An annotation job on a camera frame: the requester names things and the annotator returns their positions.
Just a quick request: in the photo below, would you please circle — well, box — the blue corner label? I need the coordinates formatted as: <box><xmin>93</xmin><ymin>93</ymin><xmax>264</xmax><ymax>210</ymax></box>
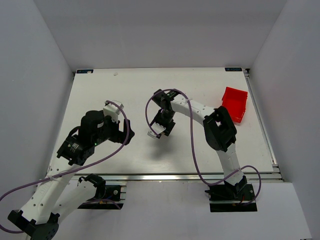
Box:
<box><xmin>224</xmin><ymin>67</ymin><xmax>243</xmax><ymax>72</ymax></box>
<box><xmin>76</xmin><ymin>69</ymin><xmax>94</xmax><ymax>74</ymax></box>

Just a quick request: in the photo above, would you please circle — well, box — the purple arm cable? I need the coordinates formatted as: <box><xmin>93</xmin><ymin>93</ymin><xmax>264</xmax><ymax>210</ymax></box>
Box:
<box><xmin>0</xmin><ymin>99</ymin><xmax>131</xmax><ymax>233</ymax></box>
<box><xmin>145</xmin><ymin>88</ymin><xmax>263</xmax><ymax>207</ymax></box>

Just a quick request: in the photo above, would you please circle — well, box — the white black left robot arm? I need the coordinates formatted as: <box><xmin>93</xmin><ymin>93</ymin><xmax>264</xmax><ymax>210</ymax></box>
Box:
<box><xmin>7</xmin><ymin>107</ymin><xmax>135</xmax><ymax>240</ymax></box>

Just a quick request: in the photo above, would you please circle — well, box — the blue corner label right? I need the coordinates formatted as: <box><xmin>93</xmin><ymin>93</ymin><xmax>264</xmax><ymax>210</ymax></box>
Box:
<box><xmin>224</xmin><ymin>67</ymin><xmax>243</xmax><ymax>72</ymax></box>

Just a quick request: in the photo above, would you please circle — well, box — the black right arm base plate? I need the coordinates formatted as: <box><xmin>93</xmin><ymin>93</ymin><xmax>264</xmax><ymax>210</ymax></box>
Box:
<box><xmin>204</xmin><ymin>184</ymin><xmax>258</xmax><ymax>213</ymax></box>

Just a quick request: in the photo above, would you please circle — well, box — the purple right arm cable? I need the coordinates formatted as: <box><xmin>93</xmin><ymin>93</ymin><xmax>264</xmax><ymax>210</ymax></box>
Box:
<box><xmin>145</xmin><ymin>88</ymin><xmax>263</xmax><ymax>207</ymax></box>

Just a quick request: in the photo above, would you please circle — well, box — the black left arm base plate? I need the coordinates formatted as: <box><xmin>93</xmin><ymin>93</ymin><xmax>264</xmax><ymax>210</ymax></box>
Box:
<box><xmin>78</xmin><ymin>184</ymin><xmax>127</xmax><ymax>210</ymax></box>

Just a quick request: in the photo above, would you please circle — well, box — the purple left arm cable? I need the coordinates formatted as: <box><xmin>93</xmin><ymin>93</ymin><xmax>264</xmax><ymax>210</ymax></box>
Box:
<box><xmin>0</xmin><ymin>99</ymin><xmax>131</xmax><ymax>233</ymax></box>

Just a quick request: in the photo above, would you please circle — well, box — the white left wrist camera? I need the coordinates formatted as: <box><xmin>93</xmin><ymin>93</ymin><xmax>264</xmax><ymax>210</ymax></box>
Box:
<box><xmin>102</xmin><ymin>100</ymin><xmax>124</xmax><ymax>123</ymax></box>

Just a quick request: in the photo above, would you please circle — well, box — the right side aluminium rail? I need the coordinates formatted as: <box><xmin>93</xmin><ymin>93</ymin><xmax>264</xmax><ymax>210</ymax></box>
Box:
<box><xmin>243</xmin><ymin>68</ymin><xmax>279</xmax><ymax>168</ymax></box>

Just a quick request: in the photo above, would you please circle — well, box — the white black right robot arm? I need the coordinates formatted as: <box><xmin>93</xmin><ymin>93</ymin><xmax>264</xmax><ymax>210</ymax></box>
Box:
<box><xmin>148</xmin><ymin>89</ymin><xmax>247</xmax><ymax>196</ymax></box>

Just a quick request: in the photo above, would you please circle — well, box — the red plastic bin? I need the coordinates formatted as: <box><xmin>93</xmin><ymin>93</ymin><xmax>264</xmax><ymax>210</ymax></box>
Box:
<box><xmin>222</xmin><ymin>86</ymin><xmax>248</xmax><ymax>124</ymax></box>

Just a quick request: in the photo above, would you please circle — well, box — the aluminium table edge rail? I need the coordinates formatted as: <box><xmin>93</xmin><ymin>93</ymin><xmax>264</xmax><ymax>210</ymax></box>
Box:
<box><xmin>72</xmin><ymin>172</ymin><xmax>283</xmax><ymax>181</ymax></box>

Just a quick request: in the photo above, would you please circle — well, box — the blue corner label left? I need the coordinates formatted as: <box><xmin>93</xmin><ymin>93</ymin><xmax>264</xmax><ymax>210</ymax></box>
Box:
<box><xmin>76</xmin><ymin>69</ymin><xmax>94</xmax><ymax>74</ymax></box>

